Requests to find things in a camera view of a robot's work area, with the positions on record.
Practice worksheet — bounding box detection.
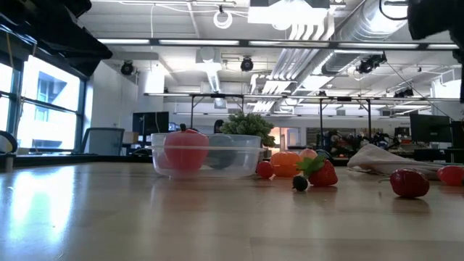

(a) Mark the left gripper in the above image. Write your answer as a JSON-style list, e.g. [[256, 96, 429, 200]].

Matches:
[[0, 0, 113, 78]]

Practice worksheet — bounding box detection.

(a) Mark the red toy apple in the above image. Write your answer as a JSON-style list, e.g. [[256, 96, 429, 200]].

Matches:
[[162, 123, 210, 172]]

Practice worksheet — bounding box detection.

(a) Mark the green striped toy watermelon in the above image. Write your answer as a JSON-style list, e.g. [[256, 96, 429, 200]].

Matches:
[[206, 134, 239, 170]]

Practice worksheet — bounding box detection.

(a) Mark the clear plastic tupperware container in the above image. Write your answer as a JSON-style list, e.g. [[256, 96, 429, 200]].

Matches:
[[146, 132, 268, 179]]

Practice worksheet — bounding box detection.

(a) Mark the dark red toy berry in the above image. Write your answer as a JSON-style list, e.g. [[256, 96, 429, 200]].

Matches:
[[256, 160, 275, 179]]

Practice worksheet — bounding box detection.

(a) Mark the orange toy fruit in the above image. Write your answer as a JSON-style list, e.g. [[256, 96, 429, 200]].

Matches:
[[270, 151, 304, 178]]

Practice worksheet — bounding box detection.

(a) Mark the pink orange toy peach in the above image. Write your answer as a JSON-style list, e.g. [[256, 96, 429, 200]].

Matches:
[[299, 147, 319, 161]]

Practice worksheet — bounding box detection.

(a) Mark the small dark toy berry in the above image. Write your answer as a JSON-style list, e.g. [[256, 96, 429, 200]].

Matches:
[[291, 175, 310, 192]]

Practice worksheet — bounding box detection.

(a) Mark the toy strawberry with green leaves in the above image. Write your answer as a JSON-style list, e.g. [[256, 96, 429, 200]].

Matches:
[[436, 165, 464, 187], [296, 154, 339, 188]]

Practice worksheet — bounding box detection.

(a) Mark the red toy cherry with stem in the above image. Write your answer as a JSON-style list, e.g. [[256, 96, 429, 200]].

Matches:
[[378, 167, 431, 199]]

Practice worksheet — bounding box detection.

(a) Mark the large office window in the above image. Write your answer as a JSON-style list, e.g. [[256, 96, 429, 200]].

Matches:
[[0, 54, 88, 153]]

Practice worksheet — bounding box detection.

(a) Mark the grey mesh office chair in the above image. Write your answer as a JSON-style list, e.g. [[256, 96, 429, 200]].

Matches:
[[80, 127, 125, 157]]

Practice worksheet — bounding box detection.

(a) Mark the black computer monitor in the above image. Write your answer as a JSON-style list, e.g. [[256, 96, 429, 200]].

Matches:
[[132, 111, 170, 136], [409, 114, 452, 143]]

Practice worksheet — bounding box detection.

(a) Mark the black white round device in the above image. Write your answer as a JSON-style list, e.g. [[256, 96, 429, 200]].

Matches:
[[0, 129, 19, 173]]

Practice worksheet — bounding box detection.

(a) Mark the black overhead light bar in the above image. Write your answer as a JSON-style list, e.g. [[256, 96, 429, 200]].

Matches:
[[96, 38, 461, 51]]

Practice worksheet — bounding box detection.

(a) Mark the potted green succulent plant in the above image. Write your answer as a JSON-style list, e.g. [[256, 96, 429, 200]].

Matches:
[[220, 111, 276, 148]]

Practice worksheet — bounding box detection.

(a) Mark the beige crumpled cloth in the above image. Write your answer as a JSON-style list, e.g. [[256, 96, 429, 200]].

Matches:
[[347, 143, 447, 181]]

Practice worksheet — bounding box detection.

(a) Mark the black aluminium table frame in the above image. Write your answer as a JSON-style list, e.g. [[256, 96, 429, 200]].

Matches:
[[0, 154, 464, 168]]

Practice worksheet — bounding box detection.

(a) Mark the white coiled cable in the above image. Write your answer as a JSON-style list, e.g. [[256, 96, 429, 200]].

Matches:
[[212, 9, 233, 30]]

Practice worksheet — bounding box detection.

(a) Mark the black metal gantry frame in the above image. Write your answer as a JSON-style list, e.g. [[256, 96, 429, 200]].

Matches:
[[188, 93, 374, 149]]

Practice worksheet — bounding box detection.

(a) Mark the silver ventilation duct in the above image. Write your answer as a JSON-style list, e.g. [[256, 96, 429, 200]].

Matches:
[[320, 0, 414, 77]]

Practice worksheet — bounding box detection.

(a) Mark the black ceiling camera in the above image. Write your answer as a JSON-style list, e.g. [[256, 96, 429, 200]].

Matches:
[[355, 52, 388, 75]]

